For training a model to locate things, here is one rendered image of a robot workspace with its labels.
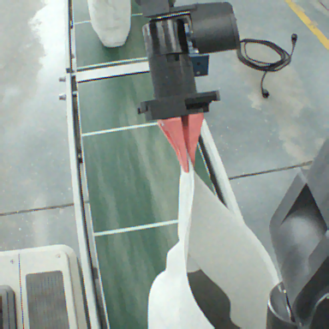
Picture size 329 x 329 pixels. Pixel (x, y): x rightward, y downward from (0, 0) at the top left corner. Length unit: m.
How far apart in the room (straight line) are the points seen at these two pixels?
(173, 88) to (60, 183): 1.42
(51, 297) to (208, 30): 1.01
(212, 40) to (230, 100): 1.73
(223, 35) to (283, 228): 0.35
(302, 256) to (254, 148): 1.82
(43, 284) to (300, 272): 1.19
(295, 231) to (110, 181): 1.18
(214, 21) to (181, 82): 0.09
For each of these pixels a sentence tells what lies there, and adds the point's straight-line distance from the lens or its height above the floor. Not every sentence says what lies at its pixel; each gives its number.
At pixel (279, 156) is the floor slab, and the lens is 2.04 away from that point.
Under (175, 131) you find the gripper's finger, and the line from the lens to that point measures 0.54.
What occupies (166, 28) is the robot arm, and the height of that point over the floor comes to 1.18.
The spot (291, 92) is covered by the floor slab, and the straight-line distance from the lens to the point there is 2.43.
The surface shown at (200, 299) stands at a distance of 0.95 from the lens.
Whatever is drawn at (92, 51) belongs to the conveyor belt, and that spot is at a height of 0.38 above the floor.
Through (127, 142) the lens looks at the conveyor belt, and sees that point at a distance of 1.51.
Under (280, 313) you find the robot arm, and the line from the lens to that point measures 0.29.
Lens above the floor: 1.46
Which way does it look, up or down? 49 degrees down
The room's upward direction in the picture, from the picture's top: straight up
